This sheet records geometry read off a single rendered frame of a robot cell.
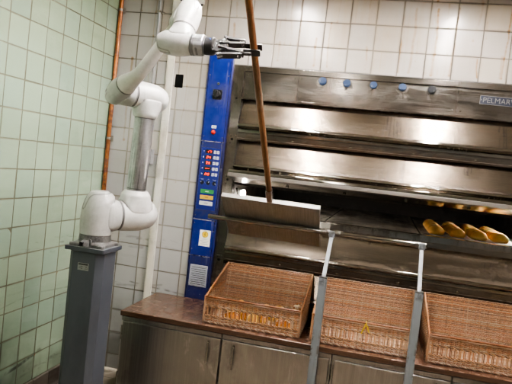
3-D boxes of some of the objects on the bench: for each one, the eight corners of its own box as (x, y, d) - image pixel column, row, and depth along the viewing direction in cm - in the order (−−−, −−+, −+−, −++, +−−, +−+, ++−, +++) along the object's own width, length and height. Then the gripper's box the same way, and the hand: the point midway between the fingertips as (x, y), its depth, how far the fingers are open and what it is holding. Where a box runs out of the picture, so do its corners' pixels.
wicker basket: (316, 318, 348) (321, 275, 347) (410, 334, 337) (416, 289, 335) (307, 341, 301) (313, 290, 299) (415, 360, 289) (422, 308, 288)
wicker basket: (222, 302, 362) (227, 260, 360) (309, 317, 350) (315, 273, 349) (200, 322, 314) (205, 273, 313) (299, 340, 303) (305, 289, 301)
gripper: (212, 41, 242) (266, 46, 237) (201, 65, 232) (257, 70, 228) (209, 27, 236) (264, 30, 231) (198, 50, 227) (256, 55, 222)
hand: (253, 49), depth 230 cm, fingers closed on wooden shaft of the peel, 3 cm apart
